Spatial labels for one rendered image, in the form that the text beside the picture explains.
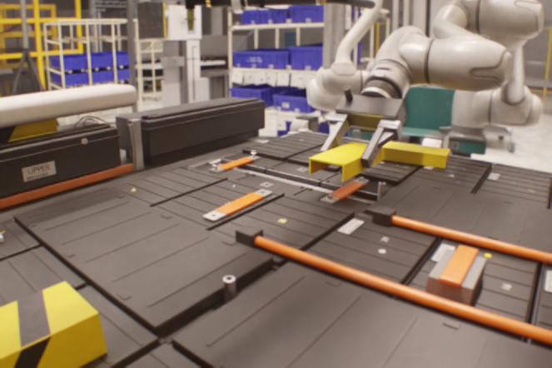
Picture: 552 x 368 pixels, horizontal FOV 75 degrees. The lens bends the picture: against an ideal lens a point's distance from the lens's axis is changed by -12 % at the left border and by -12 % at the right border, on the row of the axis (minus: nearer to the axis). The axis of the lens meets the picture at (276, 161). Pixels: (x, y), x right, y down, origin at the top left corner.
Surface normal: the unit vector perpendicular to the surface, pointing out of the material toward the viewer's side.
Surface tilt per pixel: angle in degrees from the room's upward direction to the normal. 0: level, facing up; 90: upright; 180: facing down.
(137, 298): 0
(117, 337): 0
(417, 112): 90
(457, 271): 0
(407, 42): 37
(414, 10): 90
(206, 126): 90
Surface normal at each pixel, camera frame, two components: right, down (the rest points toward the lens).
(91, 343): 0.77, 0.18
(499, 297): 0.00, -0.96
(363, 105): -0.35, -0.66
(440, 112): -0.45, 0.25
